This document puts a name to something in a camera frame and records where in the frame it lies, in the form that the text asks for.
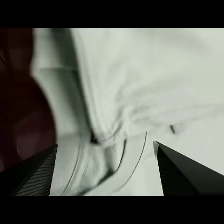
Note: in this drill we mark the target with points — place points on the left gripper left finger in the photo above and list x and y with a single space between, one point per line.
38 176

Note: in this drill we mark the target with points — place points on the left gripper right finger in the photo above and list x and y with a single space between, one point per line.
183 176

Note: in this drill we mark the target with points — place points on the pale green T-shirt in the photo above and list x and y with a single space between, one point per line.
140 83

